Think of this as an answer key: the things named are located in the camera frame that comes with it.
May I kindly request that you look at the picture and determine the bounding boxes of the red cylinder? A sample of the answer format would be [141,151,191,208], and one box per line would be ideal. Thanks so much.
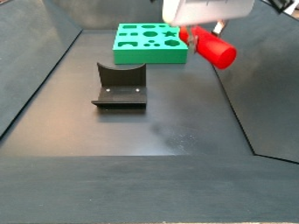
[179,26,238,69]

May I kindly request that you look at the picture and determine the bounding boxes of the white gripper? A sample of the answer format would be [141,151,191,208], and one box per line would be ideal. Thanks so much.
[163,0,256,53]

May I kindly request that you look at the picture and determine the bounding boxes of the green shape sorter block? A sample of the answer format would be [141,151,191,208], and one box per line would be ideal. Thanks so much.
[113,23,189,64]

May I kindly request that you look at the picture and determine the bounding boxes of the black cradle stand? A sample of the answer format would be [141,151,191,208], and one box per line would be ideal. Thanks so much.
[91,63,147,108]

